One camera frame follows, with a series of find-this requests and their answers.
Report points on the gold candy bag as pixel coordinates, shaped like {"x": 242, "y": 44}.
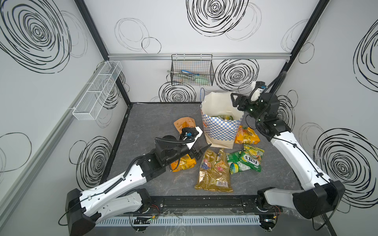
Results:
{"x": 214, "y": 172}

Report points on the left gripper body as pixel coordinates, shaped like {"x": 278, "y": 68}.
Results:
{"x": 194, "y": 150}

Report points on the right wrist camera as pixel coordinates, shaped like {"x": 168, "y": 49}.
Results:
{"x": 257, "y": 88}

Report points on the white slotted cable duct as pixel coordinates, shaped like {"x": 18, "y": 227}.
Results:
{"x": 213, "y": 220}

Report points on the green chips bag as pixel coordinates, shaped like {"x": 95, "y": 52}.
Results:
{"x": 250, "y": 158}
{"x": 226, "y": 117}

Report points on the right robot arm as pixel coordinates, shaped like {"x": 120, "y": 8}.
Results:
{"x": 319, "y": 194}

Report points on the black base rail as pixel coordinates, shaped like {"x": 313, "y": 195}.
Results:
{"x": 244, "y": 203}

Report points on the blue checkered paper bag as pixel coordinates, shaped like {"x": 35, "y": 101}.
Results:
{"x": 220, "y": 133}

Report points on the beige sweet potato snack bag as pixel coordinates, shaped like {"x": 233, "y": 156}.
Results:
{"x": 184, "y": 123}

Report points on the black wire basket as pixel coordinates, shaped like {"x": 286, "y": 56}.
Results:
{"x": 183, "y": 65}

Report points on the orange yellow snack bag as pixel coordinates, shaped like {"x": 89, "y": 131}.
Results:
{"x": 185, "y": 162}

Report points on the green item in basket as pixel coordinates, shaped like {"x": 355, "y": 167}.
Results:
{"x": 199, "y": 80}

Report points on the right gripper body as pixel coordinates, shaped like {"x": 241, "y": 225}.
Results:
{"x": 240, "y": 102}

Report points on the white mesh wall shelf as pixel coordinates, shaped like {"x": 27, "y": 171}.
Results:
{"x": 94, "y": 98}

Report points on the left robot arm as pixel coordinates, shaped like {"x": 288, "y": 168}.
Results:
{"x": 84, "y": 209}

